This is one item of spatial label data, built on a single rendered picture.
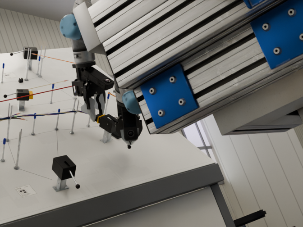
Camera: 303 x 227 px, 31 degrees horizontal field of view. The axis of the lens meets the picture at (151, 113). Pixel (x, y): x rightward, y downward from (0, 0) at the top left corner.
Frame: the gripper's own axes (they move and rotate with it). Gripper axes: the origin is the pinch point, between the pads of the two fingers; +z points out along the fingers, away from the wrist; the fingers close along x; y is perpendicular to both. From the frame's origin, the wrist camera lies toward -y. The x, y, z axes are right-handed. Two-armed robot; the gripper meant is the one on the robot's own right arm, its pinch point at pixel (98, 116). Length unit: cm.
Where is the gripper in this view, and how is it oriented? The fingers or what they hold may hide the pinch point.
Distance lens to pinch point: 200.3
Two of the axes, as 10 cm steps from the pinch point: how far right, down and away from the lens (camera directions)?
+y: -7.8, -0.4, 6.3
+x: -6.1, 2.6, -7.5
